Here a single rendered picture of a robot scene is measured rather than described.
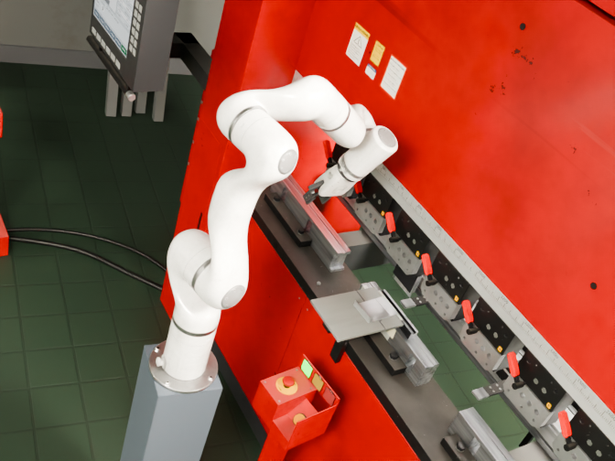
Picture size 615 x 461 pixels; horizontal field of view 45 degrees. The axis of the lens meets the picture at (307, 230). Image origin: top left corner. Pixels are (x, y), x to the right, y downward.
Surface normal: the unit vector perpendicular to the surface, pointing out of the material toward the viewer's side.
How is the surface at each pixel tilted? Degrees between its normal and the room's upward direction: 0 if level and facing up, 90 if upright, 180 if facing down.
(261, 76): 90
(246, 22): 90
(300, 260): 0
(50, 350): 0
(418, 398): 0
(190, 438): 90
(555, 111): 90
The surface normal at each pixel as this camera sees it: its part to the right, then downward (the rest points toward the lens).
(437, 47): -0.83, 0.12
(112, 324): 0.27, -0.76
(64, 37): 0.35, 0.65
